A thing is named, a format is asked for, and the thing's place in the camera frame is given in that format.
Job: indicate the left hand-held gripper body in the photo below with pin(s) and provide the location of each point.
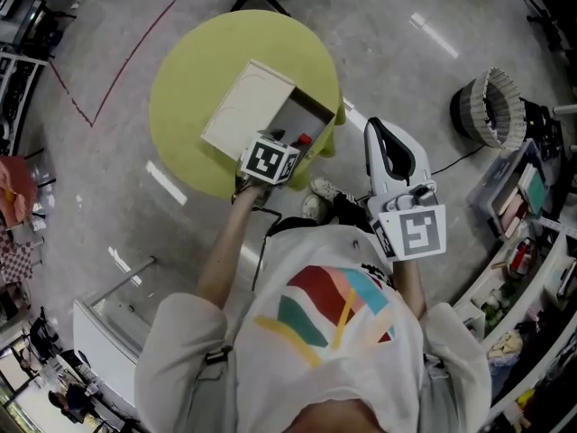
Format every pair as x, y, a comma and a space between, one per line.
269, 160

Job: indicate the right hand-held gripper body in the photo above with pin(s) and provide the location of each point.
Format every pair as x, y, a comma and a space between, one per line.
414, 230

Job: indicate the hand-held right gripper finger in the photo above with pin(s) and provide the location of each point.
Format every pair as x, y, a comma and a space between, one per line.
374, 156
418, 158

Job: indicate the light wooden box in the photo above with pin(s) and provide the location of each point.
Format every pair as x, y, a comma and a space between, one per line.
245, 102

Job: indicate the person's left forearm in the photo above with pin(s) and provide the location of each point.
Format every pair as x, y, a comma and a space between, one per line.
230, 246

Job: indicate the person's right forearm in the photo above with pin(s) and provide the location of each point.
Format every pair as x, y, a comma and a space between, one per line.
412, 287

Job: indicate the person's white shoe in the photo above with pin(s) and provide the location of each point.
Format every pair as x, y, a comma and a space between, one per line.
325, 187
312, 208

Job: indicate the person's black trousers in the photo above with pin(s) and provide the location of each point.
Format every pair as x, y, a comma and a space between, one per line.
349, 212

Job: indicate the clear plastic storage crate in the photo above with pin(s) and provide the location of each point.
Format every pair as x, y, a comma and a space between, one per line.
505, 183

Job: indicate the black bin with white liner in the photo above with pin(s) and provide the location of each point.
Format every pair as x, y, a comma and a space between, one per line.
493, 106

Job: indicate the pink book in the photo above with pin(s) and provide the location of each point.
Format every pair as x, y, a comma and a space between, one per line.
513, 212

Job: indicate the round green table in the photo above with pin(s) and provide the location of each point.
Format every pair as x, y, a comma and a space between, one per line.
198, 61

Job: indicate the red can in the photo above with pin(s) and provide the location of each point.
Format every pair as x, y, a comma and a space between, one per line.
522, 256

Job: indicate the teal book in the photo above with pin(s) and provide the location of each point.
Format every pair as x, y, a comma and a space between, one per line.
536, 188

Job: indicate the white shelf unit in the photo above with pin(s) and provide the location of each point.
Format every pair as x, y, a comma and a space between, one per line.
527, 314

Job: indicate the white shirt with colourful print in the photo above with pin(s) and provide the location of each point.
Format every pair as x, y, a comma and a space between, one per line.
315, 332

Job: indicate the black office chair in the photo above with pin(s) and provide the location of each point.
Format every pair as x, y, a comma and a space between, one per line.
547, 21

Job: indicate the white glass-topped cabinet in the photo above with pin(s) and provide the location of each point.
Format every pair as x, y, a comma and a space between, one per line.
110, 332

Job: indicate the orange red fabric item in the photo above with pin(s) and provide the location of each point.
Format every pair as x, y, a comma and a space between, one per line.
15, 187

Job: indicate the white storage rack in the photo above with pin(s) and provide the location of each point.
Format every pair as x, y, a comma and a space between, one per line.
15, 93

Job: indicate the red checkered cloth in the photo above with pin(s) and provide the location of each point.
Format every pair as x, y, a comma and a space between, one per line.
15, 257

